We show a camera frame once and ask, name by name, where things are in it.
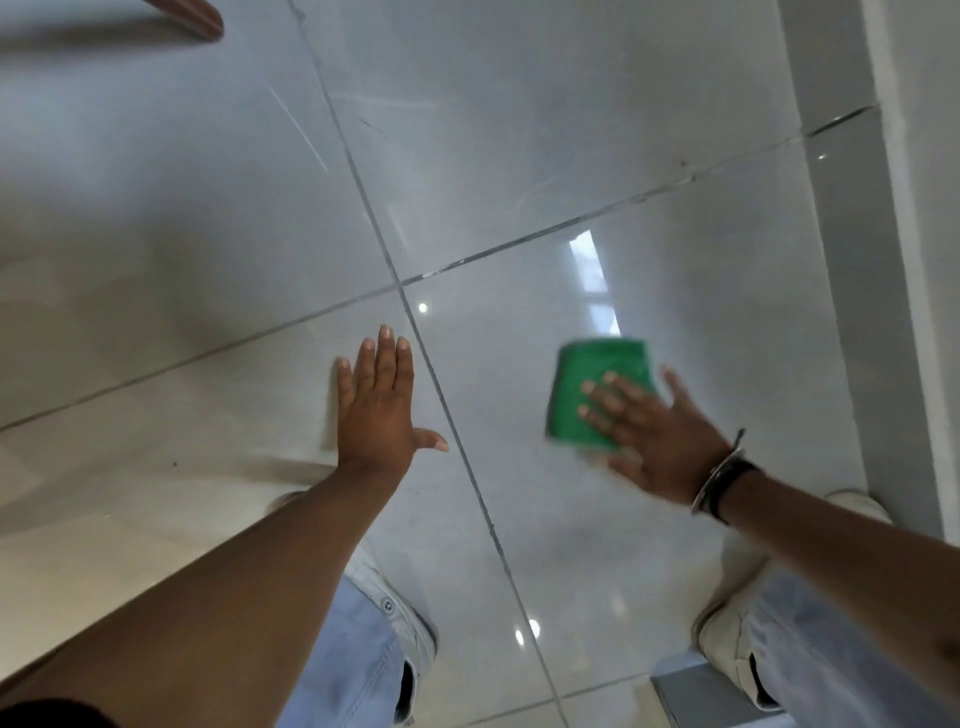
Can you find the brown wooden furniture leg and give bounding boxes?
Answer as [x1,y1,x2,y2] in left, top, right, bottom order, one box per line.
[141,0,225,42]

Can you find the white shoe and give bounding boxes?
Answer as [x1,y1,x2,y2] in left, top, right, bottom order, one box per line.
[266,489,441,725]
[693,489,895,715]

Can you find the green cleaning cloth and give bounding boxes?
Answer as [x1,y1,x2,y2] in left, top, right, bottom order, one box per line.
[544,336,662,456]

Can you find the grey box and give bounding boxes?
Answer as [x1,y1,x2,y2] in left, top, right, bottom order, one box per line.
[649,651,798,728]

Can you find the light blue jeans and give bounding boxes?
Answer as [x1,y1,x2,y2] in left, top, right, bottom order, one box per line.
[274,566,960,728]

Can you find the black and silver wristband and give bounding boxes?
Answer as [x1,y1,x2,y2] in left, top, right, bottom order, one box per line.
[690,428,763,527]

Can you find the person's left hand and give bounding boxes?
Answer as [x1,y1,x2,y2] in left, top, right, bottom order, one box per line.
[336,325,450,483]

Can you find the person's right hand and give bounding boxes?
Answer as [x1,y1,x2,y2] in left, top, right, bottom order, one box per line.
[576,366,734,506]

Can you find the person's right forearm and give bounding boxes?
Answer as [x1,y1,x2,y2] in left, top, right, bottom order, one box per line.
[718,468,960,695]

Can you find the person's left forearm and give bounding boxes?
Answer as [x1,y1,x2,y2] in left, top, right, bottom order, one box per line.
[0,460,402,728]

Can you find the white right shoe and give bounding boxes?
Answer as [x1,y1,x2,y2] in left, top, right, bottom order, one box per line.
[693,489,895,715]

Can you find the white left shoe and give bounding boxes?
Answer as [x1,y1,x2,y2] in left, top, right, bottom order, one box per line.
[266,489,441,725]

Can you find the black shirt sleeve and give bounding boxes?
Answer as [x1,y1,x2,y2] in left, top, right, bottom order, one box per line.
[0,697,123,728]

